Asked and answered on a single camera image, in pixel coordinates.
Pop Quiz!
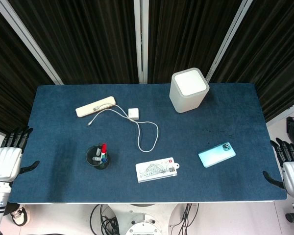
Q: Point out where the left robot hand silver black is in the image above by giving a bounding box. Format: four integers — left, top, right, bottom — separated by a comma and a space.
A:
0, 126, 40, 182

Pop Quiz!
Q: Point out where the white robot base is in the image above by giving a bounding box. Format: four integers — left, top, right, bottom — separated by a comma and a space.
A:
105, 203, 179, 235

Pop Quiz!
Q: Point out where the black round pen holder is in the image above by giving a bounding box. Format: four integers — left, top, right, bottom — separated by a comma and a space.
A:
85, 144, 111, 169

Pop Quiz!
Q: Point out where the white black sneaker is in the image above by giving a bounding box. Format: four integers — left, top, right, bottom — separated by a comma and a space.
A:
10, 205, 30, 226

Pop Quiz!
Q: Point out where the black pleated curtain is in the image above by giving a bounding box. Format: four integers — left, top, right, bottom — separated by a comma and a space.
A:
8, 0, 140, 85
147, 0, 243, 84
0, 0, 56, 134
210, 0, 294, 122

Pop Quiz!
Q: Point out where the teal smartphone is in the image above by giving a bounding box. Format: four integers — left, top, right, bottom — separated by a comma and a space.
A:
198, 141, 236, 168

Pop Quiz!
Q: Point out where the cream power strip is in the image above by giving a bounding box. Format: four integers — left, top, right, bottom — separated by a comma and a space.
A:
75, 96, 116, 118

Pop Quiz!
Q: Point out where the white square trash bin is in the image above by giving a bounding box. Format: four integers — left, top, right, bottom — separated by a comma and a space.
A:
169, 68, 210, 114

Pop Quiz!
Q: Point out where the white square charger adapter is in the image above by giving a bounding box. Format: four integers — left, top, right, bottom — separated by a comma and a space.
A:
128, 107, 140, 121

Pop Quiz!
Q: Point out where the white printed flat box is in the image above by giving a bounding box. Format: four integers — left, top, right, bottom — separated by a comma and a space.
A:
135, 157, 181, 183

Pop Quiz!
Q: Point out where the blue felt table mat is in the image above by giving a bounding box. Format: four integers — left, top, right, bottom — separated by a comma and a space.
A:
7, 82, 288, 204

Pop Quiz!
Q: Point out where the grey metal frame post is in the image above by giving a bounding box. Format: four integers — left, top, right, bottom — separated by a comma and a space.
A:
133, 0, 149, 84
205, 0, 253, 83
266, 99, 294, 127
0, 0, 64, 86

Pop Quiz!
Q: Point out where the black floor cable bundle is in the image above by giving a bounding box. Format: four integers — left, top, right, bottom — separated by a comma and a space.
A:
168, 203, 199, 229
90, 203, 122, 235

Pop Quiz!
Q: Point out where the white charging cable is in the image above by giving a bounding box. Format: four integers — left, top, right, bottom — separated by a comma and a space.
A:
87, 104, 159, 153

